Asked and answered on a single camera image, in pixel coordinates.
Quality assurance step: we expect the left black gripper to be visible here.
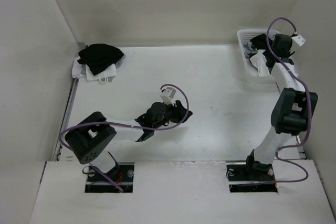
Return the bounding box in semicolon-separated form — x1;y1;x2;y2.
153;99;192;130

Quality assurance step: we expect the white tank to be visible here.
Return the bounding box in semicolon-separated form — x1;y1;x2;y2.
71;57;117;84
249;49;270;77

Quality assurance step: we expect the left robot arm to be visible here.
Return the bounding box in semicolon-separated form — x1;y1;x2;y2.
64;100;193;182

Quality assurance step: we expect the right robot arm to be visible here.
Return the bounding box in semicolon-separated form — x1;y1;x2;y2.
243;33;318;180

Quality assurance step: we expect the black tank top in basket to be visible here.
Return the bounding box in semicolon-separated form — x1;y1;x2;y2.
250;34;268;50

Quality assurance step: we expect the grey tank top in basket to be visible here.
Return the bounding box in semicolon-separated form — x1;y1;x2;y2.
243;41;258;59

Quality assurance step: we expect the folded grey tank top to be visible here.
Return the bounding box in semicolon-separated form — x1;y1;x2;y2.
115;55;125;69

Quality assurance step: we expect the folded black tank top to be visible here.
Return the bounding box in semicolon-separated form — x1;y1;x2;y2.
77;44;124;76

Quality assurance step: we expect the folded white tank top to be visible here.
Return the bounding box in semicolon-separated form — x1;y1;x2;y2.
71;57;117;84

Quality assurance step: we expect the white plastic basket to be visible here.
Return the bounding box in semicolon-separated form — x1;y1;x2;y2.
237;29;276;83

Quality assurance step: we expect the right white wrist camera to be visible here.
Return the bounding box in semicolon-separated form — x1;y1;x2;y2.
291;33;306;47

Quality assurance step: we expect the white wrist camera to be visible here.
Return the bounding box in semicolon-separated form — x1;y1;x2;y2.
160;87;176;105
291;33;306;47

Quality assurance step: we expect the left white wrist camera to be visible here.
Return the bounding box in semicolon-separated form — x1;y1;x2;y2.
160;87;176;105

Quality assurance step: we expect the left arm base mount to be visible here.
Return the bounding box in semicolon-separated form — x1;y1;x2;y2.
82;163;135;194

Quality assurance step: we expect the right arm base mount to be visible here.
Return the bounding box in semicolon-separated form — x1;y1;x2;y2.
226;163;278;193

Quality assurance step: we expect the right aluminium rail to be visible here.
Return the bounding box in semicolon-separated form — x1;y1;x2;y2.
277;83;307;159

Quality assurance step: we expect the aluminium rail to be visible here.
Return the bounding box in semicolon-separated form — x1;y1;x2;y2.
51;79;79;161
277;83;307;159

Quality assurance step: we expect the left aluminium rail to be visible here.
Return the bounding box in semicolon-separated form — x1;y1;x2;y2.
51;79;79;161

